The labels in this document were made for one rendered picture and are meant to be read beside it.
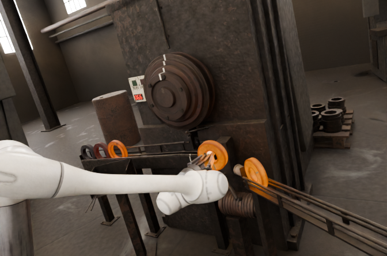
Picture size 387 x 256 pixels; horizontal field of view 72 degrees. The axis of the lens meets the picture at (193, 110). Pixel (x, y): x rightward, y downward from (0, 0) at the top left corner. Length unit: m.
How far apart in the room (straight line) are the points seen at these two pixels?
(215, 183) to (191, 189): 0.08
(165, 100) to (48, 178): 0.90
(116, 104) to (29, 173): 3.66
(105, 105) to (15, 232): 3.53
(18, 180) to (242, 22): 1.20
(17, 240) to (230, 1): 1.34
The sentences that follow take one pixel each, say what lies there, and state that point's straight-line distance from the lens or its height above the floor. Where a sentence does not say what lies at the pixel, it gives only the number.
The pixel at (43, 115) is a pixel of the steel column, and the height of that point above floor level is 0.44.
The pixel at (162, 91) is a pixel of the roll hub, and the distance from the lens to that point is 1.53.
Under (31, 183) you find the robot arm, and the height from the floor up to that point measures 1.14.
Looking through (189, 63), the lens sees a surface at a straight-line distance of 1.50.
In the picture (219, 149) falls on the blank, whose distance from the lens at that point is 1.29.
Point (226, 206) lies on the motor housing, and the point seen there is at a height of 0.49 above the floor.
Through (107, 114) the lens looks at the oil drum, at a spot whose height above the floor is 0.62.
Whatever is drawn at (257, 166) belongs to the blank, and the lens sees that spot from 1.30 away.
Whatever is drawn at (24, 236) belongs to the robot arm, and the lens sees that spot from 1.03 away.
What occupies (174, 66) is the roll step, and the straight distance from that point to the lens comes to 1.53.
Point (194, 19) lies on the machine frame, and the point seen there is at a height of 1.50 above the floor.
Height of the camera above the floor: 1.38
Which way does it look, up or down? 14 degrees down
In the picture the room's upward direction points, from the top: 14 degrees counter-clockwise
